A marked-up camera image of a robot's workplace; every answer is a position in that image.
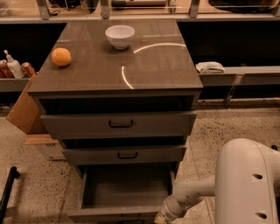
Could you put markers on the white labelled box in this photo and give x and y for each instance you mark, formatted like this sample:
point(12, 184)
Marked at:
point(48, 147)

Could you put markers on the grey top drawer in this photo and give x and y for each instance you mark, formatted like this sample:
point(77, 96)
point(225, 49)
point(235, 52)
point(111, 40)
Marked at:
point(119, 125)

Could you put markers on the folded white cloth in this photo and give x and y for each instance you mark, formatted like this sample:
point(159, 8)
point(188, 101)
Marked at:
point(210, 67)

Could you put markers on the white pump bottle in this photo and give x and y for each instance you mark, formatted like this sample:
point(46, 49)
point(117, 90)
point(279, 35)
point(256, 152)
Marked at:
point(14, 66)

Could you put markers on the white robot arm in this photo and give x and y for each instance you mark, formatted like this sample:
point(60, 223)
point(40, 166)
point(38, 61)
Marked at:
point(245, 187)

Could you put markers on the grey drawer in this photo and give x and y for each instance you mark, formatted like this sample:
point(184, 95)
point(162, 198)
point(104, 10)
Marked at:
point(124, 155)
point(123, 193)
point(119, 125)

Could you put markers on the grey bottom drawer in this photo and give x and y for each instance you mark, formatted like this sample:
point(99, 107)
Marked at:
point(123, 193)

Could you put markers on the white ceramic bowl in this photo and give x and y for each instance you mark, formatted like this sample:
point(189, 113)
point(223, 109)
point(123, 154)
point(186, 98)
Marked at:
point(120, 36)

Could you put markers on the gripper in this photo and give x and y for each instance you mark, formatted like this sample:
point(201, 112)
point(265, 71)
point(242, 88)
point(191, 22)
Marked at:
point(168, 210)

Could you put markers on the black left base bar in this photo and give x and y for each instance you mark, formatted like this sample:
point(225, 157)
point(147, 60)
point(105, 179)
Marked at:
point(13, 174)

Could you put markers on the grey middle drawer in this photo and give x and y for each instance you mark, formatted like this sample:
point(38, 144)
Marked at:
point(124, 155)

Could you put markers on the brown cardboard box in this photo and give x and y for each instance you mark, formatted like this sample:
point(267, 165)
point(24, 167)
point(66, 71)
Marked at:
point(25, 114)

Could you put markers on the red can at edge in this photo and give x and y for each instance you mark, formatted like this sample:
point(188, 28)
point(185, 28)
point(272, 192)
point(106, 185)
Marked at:
point(4, 70)

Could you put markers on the red soda can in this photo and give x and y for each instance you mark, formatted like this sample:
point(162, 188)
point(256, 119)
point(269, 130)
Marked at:
point(28, 69)

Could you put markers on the grey drawer cabinet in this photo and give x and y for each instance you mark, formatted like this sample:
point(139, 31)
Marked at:
point(154, 74)

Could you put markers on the grey shelf rail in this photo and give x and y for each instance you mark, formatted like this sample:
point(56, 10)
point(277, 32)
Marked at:
point(242, 75)

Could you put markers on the orange fruit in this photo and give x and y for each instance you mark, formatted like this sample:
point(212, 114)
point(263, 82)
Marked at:
point(61, 57)

